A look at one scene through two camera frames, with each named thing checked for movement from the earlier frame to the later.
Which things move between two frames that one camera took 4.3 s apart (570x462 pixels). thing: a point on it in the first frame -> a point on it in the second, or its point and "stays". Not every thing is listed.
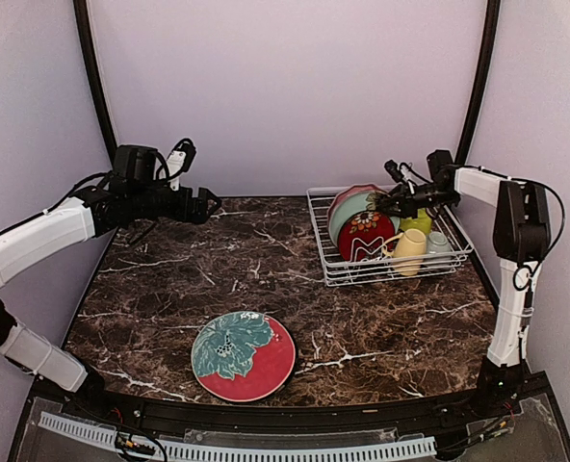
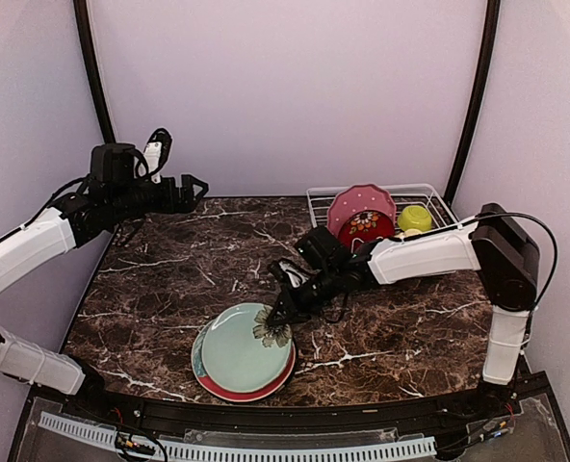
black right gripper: (404, 202) -> (295, 310)
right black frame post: (491, 39) stays
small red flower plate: (362, 235) stays
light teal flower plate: (347, 208) -> (242, 352)
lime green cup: (422, 221) stays
